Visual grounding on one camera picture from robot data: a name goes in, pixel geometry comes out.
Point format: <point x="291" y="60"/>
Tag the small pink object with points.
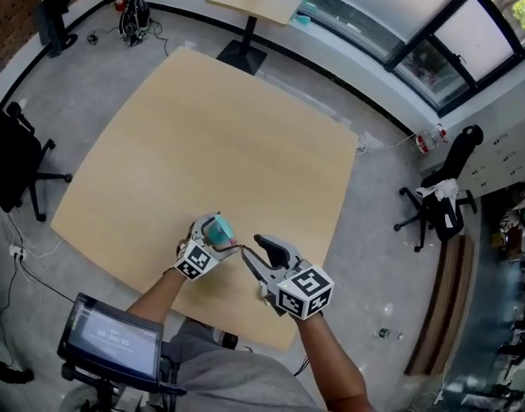
<point x="233" y="239"/>

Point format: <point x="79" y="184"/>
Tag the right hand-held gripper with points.
<point x="305" y="292"/>

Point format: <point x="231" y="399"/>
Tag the wooden bench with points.
<point x="442" y="307"/>

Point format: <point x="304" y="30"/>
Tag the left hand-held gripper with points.
<point x="196" y="260"/>

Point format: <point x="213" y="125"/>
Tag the person's left forearm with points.
<point x="159" y="294"/>

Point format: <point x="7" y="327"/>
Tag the person's right forearm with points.
<point x="331" y="359"/>

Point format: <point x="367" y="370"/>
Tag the white garment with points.
<point x="438" y="188"/>

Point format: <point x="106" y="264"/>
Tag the person's left hand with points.
<point x="182" y="248"/>

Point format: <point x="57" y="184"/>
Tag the black backpack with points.
<point x="134" y="19"/>

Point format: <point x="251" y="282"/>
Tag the grey locker cabinet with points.
<point x="498" y="157"/>

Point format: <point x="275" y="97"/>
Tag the black monitor mount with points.
<point x="159" y="371"/>

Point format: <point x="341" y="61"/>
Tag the black-framed window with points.
<point x="417" y="11"/>

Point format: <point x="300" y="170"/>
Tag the black monitor screen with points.
<point x="112" y="341"/>

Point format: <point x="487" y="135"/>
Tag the teal spray bottle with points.
<point x="217" y="232"/>

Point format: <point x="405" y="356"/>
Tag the black coat rack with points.
<point x="56" y="19"/>

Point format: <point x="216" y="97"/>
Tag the white power strip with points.
<point x="18" y="251"/>

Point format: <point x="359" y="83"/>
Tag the dark hanging clothes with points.
<point x="52" y="7"/>

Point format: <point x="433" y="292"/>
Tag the water jug with red label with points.
<point x="430" y="141"/>

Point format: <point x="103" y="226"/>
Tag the teal items on sill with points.
<point x="304" y="19"/>

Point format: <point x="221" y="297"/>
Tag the person's grey clothing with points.
<point x="245" y="384"/>

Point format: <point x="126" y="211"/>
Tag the small black floor object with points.
<point x="93" y="38"/>

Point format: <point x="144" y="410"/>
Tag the black office chair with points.
<point x="449" y="187"/>
<point x="9" y="161"/>

